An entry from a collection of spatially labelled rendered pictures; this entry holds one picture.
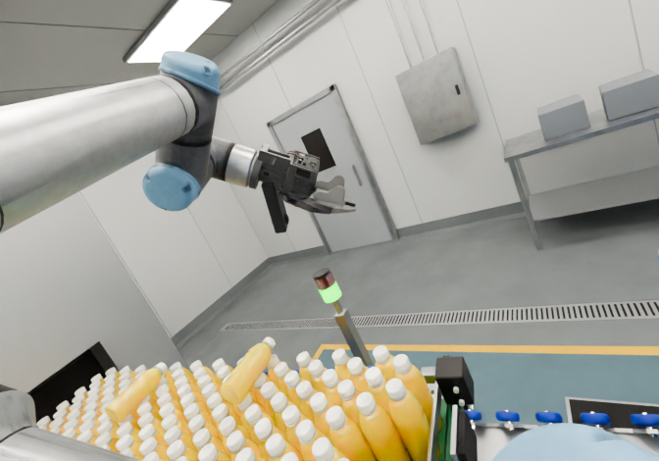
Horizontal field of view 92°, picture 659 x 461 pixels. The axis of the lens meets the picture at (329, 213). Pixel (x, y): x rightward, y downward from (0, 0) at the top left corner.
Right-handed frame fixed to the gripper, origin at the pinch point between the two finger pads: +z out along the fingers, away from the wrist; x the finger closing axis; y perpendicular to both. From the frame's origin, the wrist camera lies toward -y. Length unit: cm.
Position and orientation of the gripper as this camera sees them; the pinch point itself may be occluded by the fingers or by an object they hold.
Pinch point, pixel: (348, 208)
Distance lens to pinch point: 65.6
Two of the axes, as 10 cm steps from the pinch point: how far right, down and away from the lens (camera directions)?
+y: 3.2, -8.0, -5.1
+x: 0.2, -5.3, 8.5
